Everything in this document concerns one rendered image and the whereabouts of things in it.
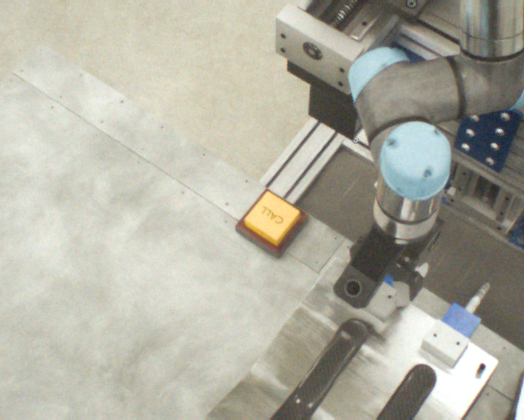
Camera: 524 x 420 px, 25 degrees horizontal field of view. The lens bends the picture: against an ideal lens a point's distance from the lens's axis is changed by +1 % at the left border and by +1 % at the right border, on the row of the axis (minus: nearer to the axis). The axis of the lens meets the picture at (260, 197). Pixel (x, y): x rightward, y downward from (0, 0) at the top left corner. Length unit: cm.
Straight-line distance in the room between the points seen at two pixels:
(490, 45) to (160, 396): 67
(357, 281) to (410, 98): 24
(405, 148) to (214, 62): 163
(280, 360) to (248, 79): 136
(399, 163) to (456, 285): 113
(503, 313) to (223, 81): 92
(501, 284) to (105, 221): 94
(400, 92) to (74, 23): 172
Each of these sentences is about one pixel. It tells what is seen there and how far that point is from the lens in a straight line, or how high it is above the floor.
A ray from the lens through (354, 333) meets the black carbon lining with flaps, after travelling 159.
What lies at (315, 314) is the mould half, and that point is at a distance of 160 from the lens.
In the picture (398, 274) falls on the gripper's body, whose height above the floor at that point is 102.
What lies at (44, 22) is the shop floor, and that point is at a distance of 299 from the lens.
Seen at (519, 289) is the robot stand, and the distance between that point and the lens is 241.
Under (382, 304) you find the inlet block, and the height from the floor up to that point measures 92.
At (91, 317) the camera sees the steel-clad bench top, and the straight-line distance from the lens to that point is 171.
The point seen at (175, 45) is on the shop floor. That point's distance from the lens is 291.
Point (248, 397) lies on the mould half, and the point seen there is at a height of 90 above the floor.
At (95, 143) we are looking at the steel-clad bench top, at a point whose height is 80.
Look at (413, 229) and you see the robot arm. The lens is 137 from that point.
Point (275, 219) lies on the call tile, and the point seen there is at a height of 84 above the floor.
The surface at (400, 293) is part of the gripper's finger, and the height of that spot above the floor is 96.
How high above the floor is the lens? 237
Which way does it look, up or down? 62 degrees down
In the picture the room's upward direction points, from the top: 1 degrees counter-clockwise
